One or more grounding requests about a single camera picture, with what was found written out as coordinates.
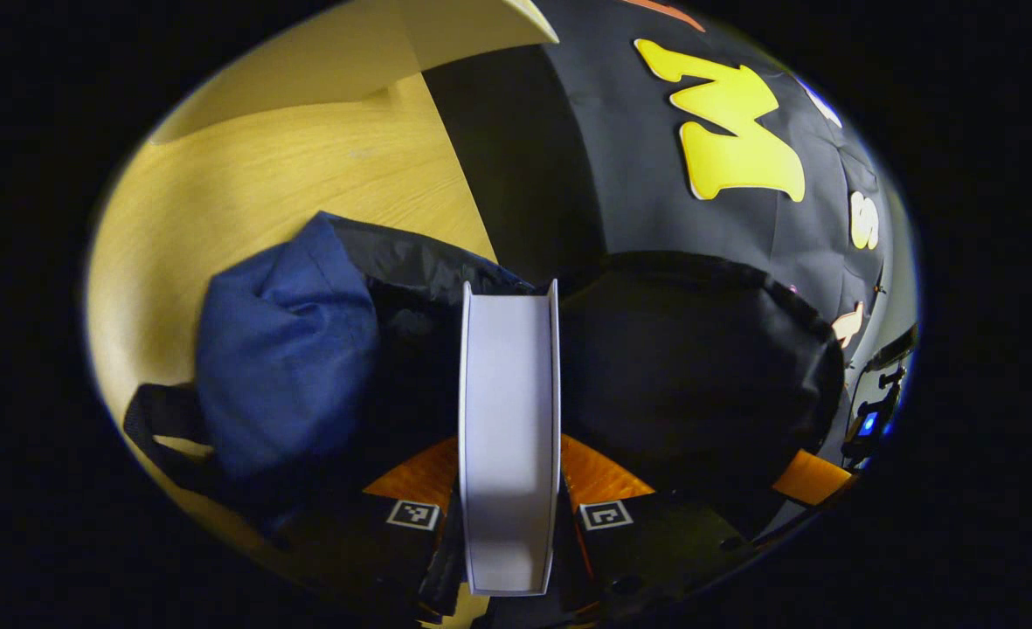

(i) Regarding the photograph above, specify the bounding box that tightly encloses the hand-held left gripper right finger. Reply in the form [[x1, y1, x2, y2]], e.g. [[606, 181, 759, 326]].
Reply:
[[559, 432, 763, 614]]

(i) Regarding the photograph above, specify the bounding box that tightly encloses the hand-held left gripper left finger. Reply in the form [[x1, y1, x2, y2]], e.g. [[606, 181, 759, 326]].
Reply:
[[293, 435, 466, 626]]

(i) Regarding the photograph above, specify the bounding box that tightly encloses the white cover book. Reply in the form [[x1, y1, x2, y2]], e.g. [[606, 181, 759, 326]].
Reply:
[[458, 279, 563, 598]]

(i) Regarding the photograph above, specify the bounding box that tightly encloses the blue schoolbag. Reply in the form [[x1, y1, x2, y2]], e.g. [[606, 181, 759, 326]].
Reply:
[[122, 211, 847, 547]]

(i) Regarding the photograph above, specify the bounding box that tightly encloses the white plastic bookshelf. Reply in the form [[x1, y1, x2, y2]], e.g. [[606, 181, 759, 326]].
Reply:
[[150, 0, 560, 146]]

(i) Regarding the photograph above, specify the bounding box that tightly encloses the black backdrop cloth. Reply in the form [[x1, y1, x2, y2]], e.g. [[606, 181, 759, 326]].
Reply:
[[422, 0, 905, 411]]

